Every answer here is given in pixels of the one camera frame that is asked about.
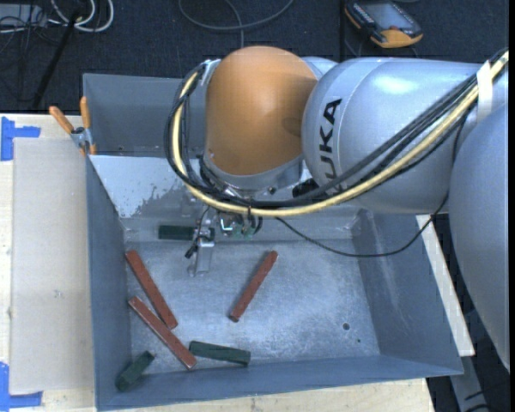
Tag red-brown flat block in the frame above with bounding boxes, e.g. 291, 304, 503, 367
228, 250, 280, 324
124, 249, 179, 331
127, 295, 198, 371

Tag dark green flat block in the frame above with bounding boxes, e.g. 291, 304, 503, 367
188, 340, 252, 367
114, 349, 156, 393
157, 224, 196, 241

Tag pale flat board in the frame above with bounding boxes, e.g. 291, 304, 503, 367
9, 138, 96, 397

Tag grey metal bin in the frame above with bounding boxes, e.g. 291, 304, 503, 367
82, 73, 465, 412

